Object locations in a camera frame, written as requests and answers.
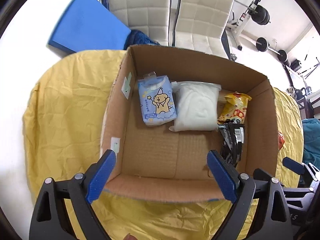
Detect black snack bag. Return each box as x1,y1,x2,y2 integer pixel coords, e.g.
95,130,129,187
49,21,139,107
219,122,245,167

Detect yellow guoba snack bag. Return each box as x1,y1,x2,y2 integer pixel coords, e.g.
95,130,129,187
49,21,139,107
217,92,252,124

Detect white clear plastic bag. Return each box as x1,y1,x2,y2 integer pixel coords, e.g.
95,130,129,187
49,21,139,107
169,81,221,132

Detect blue cartoon tissue pack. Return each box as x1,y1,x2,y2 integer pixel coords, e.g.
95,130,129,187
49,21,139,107
138,75,177,126

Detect person's left hand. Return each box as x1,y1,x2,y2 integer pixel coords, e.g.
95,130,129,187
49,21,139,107
123,233,137,240

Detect orange snack bag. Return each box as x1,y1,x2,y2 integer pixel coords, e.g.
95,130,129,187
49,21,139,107
278,131,285,150

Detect teal bean bag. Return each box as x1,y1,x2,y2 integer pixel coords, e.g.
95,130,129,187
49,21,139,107
302,118,320,168

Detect dark wooden chair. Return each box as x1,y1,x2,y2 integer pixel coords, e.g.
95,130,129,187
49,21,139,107
295,88,313,119

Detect yellow tablecloth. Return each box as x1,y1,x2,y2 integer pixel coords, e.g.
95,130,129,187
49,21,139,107
23,46,303,239

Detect open cardboard box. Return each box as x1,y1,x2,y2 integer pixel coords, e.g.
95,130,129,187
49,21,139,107
100,44,281,203

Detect floor barbell with plates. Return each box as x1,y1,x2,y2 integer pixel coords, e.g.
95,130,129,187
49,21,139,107
255,37,287,63

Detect black blue weight bench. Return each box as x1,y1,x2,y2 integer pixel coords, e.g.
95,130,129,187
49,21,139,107
221,30,231,60

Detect dark blue crumpled cloth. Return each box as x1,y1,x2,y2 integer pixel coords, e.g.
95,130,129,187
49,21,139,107
124,30,160,50

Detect blue foam mat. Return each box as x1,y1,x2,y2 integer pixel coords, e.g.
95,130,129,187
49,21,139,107
48,0,131,54

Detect racked barbell with plates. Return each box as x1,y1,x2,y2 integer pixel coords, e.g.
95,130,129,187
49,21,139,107
249,5,270,25

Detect right white padded chair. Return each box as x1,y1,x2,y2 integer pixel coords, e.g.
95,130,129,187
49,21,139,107
172,0,234,59

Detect white padded chair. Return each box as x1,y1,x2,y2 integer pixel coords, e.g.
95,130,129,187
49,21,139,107
172,0,234,59
107,0,171,46

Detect white barbell rack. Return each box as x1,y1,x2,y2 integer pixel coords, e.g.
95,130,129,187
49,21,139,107
227,0,261,50

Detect left white padded chair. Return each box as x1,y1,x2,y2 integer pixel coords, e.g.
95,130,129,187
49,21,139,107
107,0,171,46

